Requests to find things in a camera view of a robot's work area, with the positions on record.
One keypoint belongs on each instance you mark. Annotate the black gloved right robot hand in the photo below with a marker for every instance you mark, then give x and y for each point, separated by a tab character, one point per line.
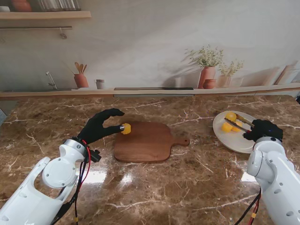
264	130

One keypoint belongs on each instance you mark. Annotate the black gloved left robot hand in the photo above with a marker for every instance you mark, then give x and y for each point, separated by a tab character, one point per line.
93	130

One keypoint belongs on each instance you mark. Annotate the yellow corn chunk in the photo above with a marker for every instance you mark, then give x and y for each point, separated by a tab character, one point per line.
230	116
127	129
226	127
235	129

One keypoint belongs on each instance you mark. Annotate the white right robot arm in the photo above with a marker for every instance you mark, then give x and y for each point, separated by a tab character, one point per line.
269	164

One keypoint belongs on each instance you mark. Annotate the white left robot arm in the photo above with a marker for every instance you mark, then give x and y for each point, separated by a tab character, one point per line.
56	173

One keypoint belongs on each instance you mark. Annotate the beige round plate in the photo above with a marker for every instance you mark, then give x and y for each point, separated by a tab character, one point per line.
234	143

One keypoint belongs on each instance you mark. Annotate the grey white mug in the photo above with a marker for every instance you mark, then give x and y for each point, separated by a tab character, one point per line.
100	84

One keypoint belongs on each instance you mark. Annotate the terracotta pot with wooden utensils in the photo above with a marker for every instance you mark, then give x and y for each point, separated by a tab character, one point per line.
81	80

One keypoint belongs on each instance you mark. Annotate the brown wooden cutting board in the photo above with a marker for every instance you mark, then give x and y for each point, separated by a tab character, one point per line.
143	143

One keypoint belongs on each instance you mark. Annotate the leaning wooden boards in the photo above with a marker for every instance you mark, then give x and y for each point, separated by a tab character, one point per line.
287	75

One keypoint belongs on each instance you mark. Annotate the orange pot on shelf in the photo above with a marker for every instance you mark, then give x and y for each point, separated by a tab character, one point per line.
21	5

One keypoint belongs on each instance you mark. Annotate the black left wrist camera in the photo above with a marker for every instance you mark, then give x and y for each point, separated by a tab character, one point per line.
95	155

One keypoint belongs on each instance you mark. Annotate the metal wall rail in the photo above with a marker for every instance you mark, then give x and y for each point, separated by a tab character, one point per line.
35	27

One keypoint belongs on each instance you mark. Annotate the light wooden wall shelf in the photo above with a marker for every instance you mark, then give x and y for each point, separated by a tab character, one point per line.
47	15

